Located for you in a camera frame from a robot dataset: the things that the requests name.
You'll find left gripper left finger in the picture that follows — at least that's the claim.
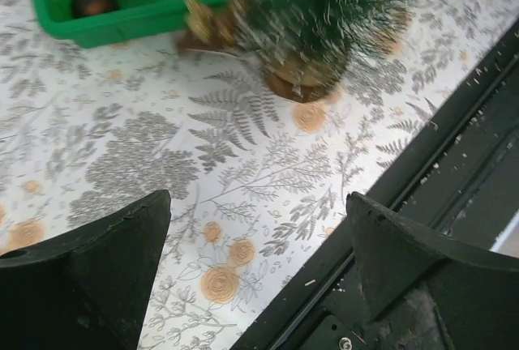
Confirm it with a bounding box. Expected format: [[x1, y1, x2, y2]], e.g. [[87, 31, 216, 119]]
[[1, 190, 170, 349]]

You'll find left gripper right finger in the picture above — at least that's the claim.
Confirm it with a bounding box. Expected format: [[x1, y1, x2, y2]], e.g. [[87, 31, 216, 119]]
[[346, 192, 518, 349]]

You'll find brown ribbon bow decoration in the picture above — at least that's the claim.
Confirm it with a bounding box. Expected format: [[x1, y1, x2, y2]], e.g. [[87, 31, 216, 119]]
[[176, 0, 253, 53]]

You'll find small frosted christmas tree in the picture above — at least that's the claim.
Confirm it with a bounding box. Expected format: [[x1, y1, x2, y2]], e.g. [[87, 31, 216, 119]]
[[234, 0, 411, 103]]

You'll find floral patterned table mat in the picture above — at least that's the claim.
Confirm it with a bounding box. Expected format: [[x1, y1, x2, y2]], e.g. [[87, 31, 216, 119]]
[[1, 0, 518, 349]]

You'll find dark brown ball ornament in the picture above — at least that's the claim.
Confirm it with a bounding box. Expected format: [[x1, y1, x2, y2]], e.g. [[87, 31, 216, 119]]
[[71, 0, 120, 19]]

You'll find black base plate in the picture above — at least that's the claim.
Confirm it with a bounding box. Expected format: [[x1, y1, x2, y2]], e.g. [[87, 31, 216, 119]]
[[235, 26, 518, 349]]

